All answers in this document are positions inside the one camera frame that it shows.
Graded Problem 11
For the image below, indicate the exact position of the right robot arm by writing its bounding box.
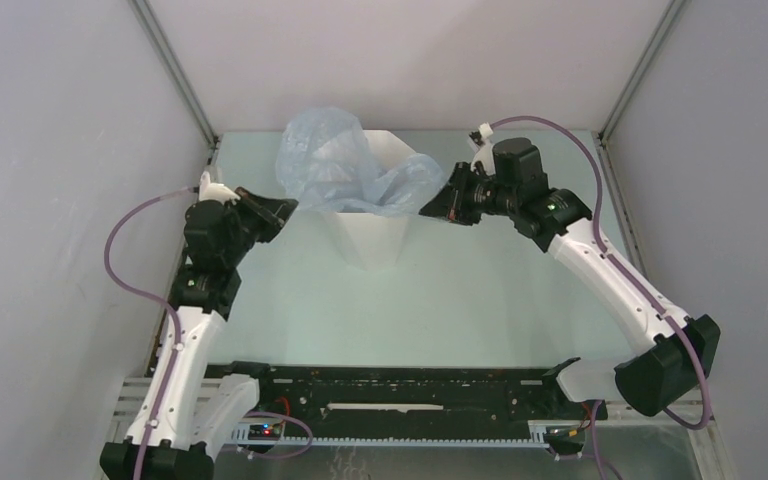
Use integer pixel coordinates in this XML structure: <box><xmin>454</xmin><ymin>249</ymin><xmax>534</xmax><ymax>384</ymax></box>
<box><xmin>420</xmin><ymin>137</ymin><xmax>721</xmax><ymax>418</ymax></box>

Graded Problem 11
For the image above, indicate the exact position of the small lit circuit board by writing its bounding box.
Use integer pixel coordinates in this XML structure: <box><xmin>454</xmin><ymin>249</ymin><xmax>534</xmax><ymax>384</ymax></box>
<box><xmin>247</xmin><ymin>424</ymin><xmax>283</xmax><ymax>441</ymax></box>

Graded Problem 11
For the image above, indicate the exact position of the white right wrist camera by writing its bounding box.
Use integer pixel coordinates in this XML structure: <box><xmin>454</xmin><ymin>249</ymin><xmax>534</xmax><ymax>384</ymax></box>
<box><xmin>469</xmin><ymin>122</ymin><xmax>495</xmax><ymax>176</ymax></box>

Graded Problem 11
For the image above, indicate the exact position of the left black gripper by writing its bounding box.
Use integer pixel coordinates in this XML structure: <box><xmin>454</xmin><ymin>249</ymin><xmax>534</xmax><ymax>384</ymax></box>
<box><xmin>222</xmin><ymin>187</ymin><xmax>297</xmax><ymax>266</ymax></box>

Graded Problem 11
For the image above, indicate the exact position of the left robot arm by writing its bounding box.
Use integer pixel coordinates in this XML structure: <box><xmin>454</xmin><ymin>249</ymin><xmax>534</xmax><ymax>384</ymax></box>
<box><xmin>99</xmin><ymin>184</ymin><xmax>298</xmax><ymax>479</ymax></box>

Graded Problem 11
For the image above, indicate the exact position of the white slotted cable duct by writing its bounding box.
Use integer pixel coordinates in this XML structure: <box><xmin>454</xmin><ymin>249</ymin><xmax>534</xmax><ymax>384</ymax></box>
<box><xmin>223</xmin><ymin>423</ymin><xmax>586</xmax><ymax>449</ymax></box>

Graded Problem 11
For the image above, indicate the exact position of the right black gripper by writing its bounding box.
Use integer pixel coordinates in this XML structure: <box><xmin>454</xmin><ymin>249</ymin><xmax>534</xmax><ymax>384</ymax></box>
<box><xmin>420</xmin><ymin>161</ymin><xmax>519</xmax><ymax>226</ymax></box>

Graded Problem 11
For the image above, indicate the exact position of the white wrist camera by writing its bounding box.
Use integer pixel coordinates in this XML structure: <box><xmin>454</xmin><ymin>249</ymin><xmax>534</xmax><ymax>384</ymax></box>
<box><xmin>198</xmin><ymin>170</ymin><xmax>240</xmax><ymax>204</ymax></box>
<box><xmin>469</xmin><ymin>122</ymin><xmax>495</xmax><ymax>176</ymax></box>

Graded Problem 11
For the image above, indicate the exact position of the blue plastic trash bag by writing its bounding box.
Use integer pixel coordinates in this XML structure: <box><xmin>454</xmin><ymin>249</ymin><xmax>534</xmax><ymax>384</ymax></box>
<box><xmin>275</xmin><ymin>107</ymin><xmax>447</xmax><ymax>217</ymax></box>

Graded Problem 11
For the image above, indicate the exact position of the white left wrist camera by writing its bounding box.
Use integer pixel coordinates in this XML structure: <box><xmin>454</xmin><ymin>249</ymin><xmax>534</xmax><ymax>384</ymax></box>
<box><xmin>198</xmin><ymin>170</ymin><xmax>240</xmax><ymax>204</ymax></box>

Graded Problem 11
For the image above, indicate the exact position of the white translucent trash bin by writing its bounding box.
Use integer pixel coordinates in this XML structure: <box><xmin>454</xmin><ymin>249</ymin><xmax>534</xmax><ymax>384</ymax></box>
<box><xmin>321</xmin><ymin>130</ymin><xmax>415</xmax><ymax>271</ymax></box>

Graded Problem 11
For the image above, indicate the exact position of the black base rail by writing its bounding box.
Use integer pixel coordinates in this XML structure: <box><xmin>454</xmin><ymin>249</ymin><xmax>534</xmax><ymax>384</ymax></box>
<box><xmin>206</xmin><ymin>361</ymin><xmax>607</xmax><ymax>439</ymax></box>

